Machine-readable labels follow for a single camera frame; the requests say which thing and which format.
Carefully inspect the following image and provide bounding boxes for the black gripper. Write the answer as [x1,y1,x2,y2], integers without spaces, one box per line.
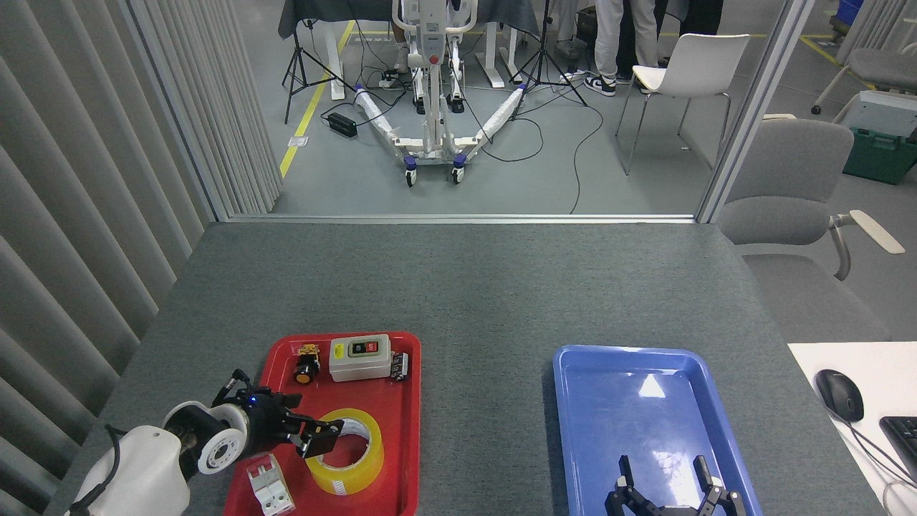
[236,389,345,460]
[605,454,746,516]

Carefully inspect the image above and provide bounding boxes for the yellow tape roll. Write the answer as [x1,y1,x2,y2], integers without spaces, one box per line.
[304,408,385,496]

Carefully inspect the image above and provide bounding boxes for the black orange push button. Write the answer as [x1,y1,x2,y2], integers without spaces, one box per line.
[293,344,322,386]

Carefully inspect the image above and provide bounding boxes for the white circuit breaker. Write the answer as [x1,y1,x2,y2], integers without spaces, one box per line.
[246,454,296,516]

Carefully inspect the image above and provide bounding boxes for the red plastic tray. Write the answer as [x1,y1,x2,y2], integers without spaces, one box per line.
[224,331,422,516]

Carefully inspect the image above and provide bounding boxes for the blue plastic tray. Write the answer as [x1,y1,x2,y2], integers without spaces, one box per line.
[552,345,764,516]

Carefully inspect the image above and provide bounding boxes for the black computer mouse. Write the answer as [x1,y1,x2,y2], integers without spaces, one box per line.
[815,369,865,423]

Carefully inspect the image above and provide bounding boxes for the black keyboard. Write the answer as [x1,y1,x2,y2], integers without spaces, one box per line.
[879,416,917,482]

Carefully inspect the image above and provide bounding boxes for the grey vertical blinds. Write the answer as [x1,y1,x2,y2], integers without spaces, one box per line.
[0,0,282,516]

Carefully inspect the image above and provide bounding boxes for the grey office chair with armrest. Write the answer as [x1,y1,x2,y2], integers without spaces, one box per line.
[716,118,906,343]

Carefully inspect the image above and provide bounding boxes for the white stand on wheels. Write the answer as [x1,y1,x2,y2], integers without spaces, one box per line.
[353,0,527,188]

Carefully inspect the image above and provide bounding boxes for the black tripod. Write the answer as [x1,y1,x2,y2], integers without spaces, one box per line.
[282,0,357,125]
[510,0,588,121]

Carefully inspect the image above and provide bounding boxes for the green plastic bin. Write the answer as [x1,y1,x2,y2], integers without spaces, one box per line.
[842,128,917,186]

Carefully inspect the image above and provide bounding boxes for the table with dark cloth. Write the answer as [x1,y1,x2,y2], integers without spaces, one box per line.
[278,0,539,101]

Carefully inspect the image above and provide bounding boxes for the white plastic chair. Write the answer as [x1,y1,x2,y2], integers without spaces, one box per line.
[615,34,751,176]

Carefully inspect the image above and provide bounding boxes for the white box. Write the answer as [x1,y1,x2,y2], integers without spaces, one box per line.
[835,90,917,138]

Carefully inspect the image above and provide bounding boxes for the person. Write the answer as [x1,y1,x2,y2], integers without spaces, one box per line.
[584,0,660,97]

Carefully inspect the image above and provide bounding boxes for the grey padded chair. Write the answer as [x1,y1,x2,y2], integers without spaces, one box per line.
[811,44,917,115]

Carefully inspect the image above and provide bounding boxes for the grey two-button switch box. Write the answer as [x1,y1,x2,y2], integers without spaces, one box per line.
[329,334,392,383]

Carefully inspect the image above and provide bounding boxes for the mouse cable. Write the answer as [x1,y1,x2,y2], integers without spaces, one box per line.
[831,408,917,489]

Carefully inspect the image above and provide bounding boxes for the black floor cable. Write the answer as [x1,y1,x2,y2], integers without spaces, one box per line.
[570,100,605,214]

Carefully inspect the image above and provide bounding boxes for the silver post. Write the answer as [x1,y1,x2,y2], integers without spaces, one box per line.
[696,0,817,224]

